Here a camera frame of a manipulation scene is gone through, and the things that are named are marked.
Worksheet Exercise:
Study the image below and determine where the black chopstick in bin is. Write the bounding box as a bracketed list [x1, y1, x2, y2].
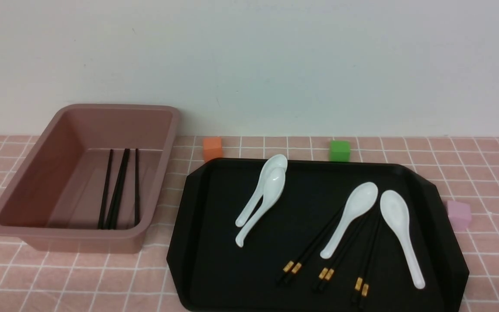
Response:
[105, 149, 129, 230]
[97, 149, 113, 229]
[133, 149, 140, 226]
[110, 149, 131, 230]

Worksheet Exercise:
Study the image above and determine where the pink cube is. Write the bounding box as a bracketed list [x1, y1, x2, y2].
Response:
[446, 200, 473, 232]

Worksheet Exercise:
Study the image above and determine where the pink checkered tablecloth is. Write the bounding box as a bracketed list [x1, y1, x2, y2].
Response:
[0, 135, 499, 312]

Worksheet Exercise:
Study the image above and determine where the green cube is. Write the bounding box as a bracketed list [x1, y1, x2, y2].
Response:
[329, 140, 352, 162]

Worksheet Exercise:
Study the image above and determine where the black plastic tray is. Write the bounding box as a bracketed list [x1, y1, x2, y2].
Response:
[167, 158, 470, 312]

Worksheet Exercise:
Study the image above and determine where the orange cube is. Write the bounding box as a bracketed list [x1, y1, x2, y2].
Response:
[202, 136, 224, 162]

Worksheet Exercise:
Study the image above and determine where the pink plastic bin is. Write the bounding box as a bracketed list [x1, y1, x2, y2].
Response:
[0, 104, 181, 254]

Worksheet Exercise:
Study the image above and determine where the white ceramic spoon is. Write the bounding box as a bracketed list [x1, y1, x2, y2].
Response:
[380, 190, 426, 289]
[320, 182, 379, 259]
[235, 167, 285, 247]
[235, 154, 288, 227]

